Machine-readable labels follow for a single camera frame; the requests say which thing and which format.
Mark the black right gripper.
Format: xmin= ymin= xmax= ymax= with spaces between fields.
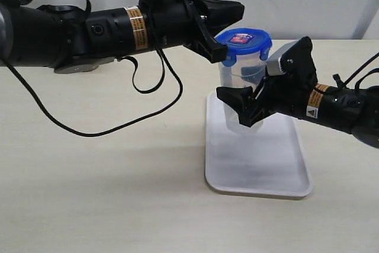
xmin=216 ymin=75 xmax=314 ymax=127

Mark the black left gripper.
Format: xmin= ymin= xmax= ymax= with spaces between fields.
xmin=139 ymin=0 xmax=245 ymax=63

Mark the clear plastic tall container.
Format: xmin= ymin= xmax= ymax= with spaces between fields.
xmin=216 ymin=53 xmax=265 ymax=135

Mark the blue plastic container lid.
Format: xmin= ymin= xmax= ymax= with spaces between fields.
xmin=216 ymin=28 xmax=272 ymax=67

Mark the stainless steel cup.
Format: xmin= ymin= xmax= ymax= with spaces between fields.
xmin=54 ymin=57 xmax=114 ymax=74

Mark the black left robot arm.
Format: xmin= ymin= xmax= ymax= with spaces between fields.
xmin=1 ymin=0 xmax=245 ymax=74

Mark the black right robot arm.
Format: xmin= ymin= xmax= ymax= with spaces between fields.
xmin=216 ymin=36 xmax=378 ymax=148

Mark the white rectangular plastic tray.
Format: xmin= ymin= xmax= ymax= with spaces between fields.
xmin=204 ymin=93 xmax=313 ymax=200

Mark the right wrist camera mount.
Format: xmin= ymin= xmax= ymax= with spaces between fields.
xmin=266 ymin=36 xmax=317 ymax=88

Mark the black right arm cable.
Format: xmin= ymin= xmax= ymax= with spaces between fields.
xmin=331 ymin=51 xmax=379 ymax=91

